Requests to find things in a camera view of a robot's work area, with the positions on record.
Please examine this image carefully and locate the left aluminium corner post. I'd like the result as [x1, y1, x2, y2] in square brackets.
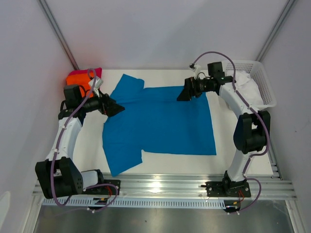
[37, 0, 79, 70]

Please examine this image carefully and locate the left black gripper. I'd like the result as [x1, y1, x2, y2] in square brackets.
[79, 87, 125, 117]

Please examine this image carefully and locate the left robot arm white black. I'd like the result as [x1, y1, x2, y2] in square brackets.
[35, 84, 125, 199]

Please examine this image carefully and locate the blue t shirt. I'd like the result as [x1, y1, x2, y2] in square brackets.
[103, 74, 216, 176]

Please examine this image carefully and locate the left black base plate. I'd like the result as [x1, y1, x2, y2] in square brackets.
[82, 180, 121, 196]

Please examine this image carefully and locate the white plastic basket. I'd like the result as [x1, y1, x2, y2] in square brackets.
[222, 60, 276, 110]

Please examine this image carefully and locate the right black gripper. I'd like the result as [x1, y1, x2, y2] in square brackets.
[177, 75, 213, 101]

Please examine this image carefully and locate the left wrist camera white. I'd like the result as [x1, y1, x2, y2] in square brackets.
[88, 77, 103, 96]

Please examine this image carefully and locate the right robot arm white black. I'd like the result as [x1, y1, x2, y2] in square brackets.
[177, 62, 271, 196]

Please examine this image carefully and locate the aluminium mounting rail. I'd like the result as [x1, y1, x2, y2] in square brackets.
[103, 173, 297, 200]

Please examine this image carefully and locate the aluminium corner post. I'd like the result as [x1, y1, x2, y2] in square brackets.
[37, 0, 79, 70]
[256, 0, 298, 62]

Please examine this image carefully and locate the white slotted cable duct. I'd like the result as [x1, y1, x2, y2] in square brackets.
[42, 197, 226, 209]

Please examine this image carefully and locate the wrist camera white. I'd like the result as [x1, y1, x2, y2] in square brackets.
[189, 64, 201, 78]
[88, 77, 103, 96]

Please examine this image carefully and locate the folded pink t shirt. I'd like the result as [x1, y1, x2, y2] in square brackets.
[69, 67, 103, 78]

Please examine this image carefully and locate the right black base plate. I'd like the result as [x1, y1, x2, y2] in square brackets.
[201, 180, 251, 198]

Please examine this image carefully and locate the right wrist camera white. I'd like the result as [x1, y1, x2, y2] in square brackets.
[189, 64, 201, 78]

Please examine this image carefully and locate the right aluminium corner post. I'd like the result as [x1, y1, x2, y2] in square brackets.
[256, 0, 298, 62]

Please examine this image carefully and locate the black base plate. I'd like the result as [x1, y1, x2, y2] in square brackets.
[201, 180, 251, 198]
[82, 180, 121, 196]

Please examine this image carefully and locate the folded orange t shirt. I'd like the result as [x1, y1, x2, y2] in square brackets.
[66, 73, 91, 97]

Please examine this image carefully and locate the white t shirt in basket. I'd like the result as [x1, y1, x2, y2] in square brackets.
[235, 70, 263, 106]

